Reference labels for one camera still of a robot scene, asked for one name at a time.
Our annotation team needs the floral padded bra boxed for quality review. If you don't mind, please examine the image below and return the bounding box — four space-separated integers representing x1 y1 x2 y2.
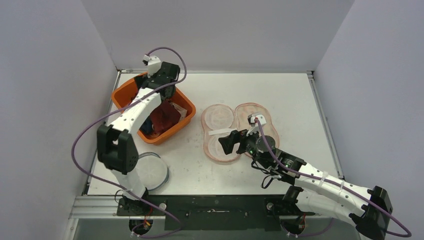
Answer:
200 102 280 163

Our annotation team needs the maroon bra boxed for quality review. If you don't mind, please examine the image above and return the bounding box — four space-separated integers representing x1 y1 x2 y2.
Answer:
149 100 180 134

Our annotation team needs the orange plastic tub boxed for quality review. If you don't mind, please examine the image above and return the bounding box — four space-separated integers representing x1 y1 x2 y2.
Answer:
111 72 196 145

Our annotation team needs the navy blue bra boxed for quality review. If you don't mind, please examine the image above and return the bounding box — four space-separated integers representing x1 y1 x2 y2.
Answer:
139 116 154 135

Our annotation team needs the white mesh laundry bag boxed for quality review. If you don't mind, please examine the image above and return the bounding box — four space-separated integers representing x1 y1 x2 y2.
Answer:
135 152 170 191

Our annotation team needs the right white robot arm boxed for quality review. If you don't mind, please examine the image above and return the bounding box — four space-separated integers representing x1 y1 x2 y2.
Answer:
218 130 393 240

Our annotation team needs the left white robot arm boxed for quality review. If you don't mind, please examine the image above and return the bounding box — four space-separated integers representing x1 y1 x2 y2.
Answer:
96 62 181 216

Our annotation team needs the beige bra in tub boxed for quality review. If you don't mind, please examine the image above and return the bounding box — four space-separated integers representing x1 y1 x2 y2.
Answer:
170 102 188 122

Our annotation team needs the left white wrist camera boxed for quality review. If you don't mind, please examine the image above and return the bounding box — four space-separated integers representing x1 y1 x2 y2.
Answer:
142 54 162 78

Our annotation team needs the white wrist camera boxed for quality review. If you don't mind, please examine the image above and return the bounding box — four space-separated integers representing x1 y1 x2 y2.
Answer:
142 54 162 78
246 112 267 136

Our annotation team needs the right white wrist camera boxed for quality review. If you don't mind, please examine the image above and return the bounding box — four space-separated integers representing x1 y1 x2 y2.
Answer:
246 112 267 136

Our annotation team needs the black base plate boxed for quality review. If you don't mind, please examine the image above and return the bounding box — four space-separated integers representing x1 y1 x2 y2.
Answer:
116 194 312 231

